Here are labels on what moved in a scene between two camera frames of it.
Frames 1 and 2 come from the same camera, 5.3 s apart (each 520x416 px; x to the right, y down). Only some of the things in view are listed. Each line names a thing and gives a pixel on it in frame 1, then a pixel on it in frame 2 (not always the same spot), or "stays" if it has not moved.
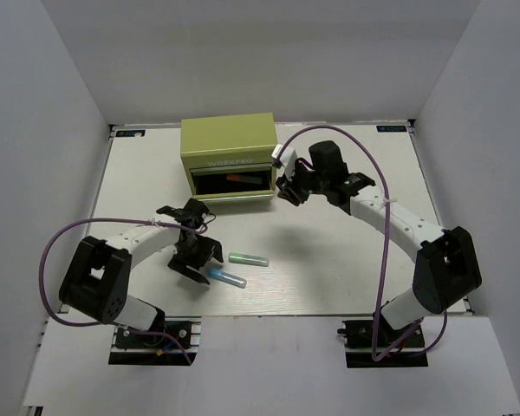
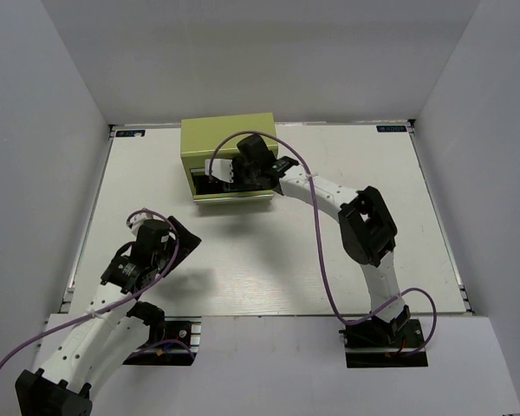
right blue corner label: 391,128 stays
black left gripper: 208,245 to 187,243
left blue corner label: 130,133 stays
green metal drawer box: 213,147 stays
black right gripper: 288,185 to 237,184
